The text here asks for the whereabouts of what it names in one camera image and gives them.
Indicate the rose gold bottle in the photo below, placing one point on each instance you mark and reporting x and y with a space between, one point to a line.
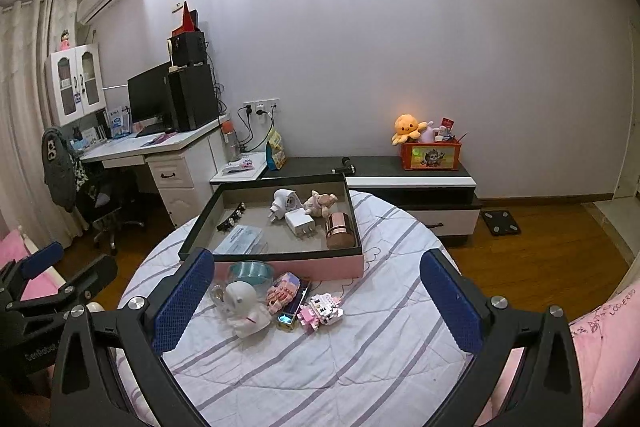
341 231

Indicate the white plug night light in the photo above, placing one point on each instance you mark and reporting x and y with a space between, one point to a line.
282 202

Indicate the pink printed quilt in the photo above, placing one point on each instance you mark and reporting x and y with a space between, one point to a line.
605 337

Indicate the dark small rectangular box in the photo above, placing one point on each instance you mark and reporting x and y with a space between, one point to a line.
290 314

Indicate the orange octopus plush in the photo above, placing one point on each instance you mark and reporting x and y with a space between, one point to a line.
407 127

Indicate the black speaker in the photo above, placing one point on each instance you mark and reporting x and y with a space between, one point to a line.
190 49

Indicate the pink block hand toy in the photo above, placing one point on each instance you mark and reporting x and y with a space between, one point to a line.
282 292

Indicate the black hair clip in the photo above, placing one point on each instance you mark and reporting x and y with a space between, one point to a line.
231 216

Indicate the pink white block figure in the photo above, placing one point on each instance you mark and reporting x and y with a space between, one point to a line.
320 312

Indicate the red card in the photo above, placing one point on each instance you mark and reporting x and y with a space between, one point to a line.
448 124

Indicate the black office chair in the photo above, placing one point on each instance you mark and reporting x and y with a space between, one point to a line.
110 202

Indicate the black handheld device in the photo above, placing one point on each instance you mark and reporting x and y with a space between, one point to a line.
345 167

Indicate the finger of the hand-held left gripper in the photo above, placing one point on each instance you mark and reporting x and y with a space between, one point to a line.
95 277
42 259

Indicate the pink notebook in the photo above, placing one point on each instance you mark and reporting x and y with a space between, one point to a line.
160 138

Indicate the pink plush toy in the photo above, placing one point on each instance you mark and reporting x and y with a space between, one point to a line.
429 134

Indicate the blue white box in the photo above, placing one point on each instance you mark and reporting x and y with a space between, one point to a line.
119 122

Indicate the black computer tower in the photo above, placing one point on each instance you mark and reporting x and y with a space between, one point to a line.
192 99

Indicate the black bathroom scale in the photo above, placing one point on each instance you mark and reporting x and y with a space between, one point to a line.
501 223

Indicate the pink packet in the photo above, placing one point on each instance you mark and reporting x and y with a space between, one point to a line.
239 166

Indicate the clear glass cup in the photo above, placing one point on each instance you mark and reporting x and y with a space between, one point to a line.
219 294

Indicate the small cream desk fan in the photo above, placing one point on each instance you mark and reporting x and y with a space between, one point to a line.
171 54

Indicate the white wall cabinet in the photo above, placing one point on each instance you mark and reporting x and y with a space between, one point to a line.
75 84

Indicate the white wall socket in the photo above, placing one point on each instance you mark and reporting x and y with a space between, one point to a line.
261 106

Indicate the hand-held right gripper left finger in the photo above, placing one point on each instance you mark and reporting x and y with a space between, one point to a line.
182 302

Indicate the pink baby doll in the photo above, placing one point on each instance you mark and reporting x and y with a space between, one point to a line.
320 202

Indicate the yellow blue snack bag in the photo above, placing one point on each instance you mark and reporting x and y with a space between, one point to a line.
276 152

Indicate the pink doll figurine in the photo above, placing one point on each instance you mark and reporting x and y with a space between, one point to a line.
65 41

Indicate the white desk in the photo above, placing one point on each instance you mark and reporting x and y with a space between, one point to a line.
185 177

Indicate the clear bottle with red cap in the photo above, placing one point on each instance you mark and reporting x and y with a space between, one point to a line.
230 144

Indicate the white bed frame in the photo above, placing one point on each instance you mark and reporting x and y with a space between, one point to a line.
27 239

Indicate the black computer monitor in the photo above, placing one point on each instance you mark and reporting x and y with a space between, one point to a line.
147 94

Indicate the cream bedpost knob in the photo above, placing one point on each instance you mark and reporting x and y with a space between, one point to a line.
95 307

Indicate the orange storage crate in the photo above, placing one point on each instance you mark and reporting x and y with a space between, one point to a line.
430 156

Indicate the white astronaut figure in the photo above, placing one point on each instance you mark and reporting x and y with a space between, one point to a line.
242 309

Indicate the white desk lamp bar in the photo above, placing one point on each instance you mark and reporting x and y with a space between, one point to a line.
116 87

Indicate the cream curtain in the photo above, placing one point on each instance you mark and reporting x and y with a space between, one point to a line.
22 107

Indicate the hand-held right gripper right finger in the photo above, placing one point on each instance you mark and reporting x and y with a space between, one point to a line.
452 302

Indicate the blue face mask pack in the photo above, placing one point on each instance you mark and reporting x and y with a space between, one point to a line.
240 239

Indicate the dark grey jacket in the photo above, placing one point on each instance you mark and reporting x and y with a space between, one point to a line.
59 167

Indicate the black white low cabinet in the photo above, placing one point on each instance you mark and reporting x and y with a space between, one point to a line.
425 187

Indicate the white charger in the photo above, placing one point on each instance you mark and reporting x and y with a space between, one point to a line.
300 223

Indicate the pink box with black rim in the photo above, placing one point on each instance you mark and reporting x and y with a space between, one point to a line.
260 269

